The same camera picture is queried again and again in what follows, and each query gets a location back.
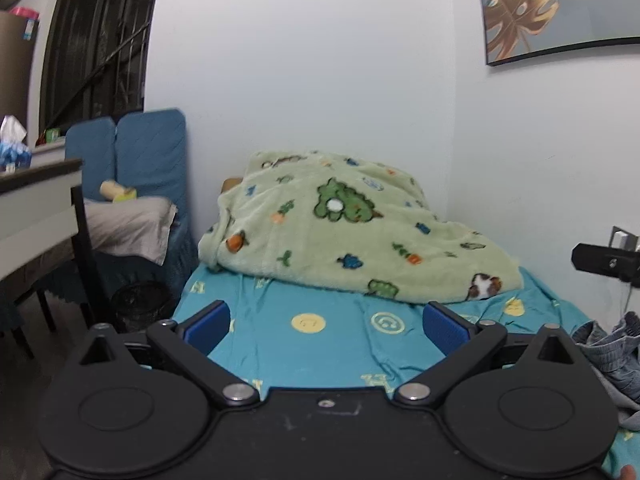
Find green printed fleece blanket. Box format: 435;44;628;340
198;149;525;303

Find teal printed bed sheet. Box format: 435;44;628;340
172;262;640;480

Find dark covered chair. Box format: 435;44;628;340
0;255;96;361

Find dark window door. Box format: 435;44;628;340
39;0;166;133

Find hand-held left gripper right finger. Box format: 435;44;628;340
393;301;581;407

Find wall socket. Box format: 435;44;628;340
610;226;640;252

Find blue tissue pack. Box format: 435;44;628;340
0;115;33;172

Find light blue denim pants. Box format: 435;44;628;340
572;311;640;432

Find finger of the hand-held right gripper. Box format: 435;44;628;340
571;242;640;288

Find black trash bin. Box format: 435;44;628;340
111;282;177;333

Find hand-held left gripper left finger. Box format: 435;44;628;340
77;300;262;407

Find framed leaf picture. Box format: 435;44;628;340
474;0;640;67

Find white desk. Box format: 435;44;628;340
0;140;86;281

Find beige cloth on chair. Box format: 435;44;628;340
82;196;178;266

